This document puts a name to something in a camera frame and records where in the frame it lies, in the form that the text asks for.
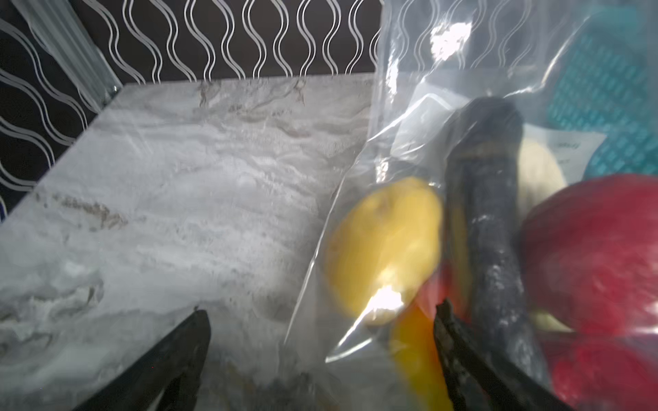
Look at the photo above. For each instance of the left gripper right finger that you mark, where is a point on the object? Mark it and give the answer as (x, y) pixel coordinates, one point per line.
(477, 377)

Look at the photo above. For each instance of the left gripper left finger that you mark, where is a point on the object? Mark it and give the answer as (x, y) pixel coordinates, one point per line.
(169, 372)

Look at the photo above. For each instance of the red orange tomato toy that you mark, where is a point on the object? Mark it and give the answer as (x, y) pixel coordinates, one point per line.
(413, 349)

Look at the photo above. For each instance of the red pepper toy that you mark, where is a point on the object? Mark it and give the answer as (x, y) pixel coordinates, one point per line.
(439, 287)

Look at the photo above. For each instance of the yellow potato toy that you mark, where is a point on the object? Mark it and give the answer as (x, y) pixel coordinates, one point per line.
(384, 250)

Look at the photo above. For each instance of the dark red apple toy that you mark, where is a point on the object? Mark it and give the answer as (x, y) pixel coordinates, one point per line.
(589, 255)

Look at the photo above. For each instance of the clear zip top bag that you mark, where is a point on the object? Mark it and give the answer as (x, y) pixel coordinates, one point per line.
(433, 58)

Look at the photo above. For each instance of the teal plastic basket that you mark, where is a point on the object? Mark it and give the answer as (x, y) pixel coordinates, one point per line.
(603, 87)

